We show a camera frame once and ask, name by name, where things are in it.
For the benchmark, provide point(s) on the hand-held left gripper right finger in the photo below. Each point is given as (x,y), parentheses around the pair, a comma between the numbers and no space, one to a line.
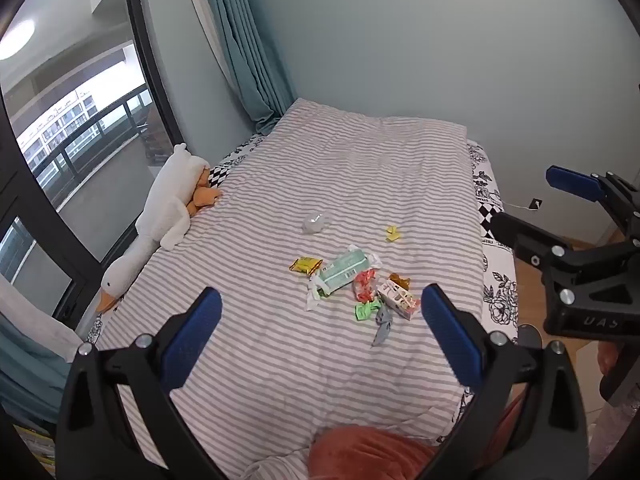
(450,337)

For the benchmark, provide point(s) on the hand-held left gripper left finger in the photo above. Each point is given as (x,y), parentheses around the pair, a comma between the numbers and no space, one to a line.
(192,342)

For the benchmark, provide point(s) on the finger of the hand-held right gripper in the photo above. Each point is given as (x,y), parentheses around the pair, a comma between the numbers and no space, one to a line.
(525,237)
(572,182)

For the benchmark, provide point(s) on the white pink carton box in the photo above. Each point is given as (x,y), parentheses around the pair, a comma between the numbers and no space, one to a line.
(397,302)

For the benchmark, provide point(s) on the grey wrapper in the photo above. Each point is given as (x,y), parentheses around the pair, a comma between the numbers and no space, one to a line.
(382,327)

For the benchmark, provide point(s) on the brown wrapper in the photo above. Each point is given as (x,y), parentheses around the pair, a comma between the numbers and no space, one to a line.
(400,280)

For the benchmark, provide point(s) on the bright green wrapper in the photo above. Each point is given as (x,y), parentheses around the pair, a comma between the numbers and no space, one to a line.
(367,309)

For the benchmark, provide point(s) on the red candy wrapper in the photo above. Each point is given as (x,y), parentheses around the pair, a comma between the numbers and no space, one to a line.
(365,284)

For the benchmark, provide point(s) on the small yellow wrapper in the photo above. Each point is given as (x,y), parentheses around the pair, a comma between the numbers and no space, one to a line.
(393,232)

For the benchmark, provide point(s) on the green wet wipe packet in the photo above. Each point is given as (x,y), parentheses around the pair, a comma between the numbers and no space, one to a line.
(345,271)

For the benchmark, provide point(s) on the white tissue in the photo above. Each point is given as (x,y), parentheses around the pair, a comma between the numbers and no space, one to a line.
(314,301)

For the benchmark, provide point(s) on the yellow snack packet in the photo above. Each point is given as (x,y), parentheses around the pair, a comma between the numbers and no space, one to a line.
(305,265)

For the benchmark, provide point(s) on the clear plastic wrapper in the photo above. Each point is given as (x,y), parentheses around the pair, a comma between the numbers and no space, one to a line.
(315,222)

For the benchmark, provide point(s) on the person's right hand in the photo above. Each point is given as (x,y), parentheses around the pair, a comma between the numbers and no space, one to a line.
(607,360)

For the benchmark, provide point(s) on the white goose plush toy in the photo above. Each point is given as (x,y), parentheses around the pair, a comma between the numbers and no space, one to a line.
(165,210)

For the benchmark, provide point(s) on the coral pink cloth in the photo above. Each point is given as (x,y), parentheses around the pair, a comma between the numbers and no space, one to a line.
(370,455)

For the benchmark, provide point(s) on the white sheer curtain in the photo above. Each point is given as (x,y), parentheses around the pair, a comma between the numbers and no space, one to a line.
(35,320)

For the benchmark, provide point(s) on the teal curtain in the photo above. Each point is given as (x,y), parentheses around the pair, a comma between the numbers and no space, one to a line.
(30,375)
(250,45)

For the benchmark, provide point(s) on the grey striped blanket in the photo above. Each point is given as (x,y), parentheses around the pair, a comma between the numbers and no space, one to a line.
(280,170)

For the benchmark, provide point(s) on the balcony railing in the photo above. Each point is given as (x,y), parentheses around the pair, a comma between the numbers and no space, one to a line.
(90,132)

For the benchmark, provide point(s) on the round ceiling lamp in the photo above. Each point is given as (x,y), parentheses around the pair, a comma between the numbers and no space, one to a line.
(17,37)

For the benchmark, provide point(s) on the wall socket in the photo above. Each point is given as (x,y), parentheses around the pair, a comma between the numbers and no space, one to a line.
(536,203)

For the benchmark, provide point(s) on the beige bed frame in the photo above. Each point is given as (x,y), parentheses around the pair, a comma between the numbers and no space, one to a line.
(585,380)

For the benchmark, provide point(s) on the black window frame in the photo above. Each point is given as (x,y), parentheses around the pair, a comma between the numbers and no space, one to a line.
(150,60)

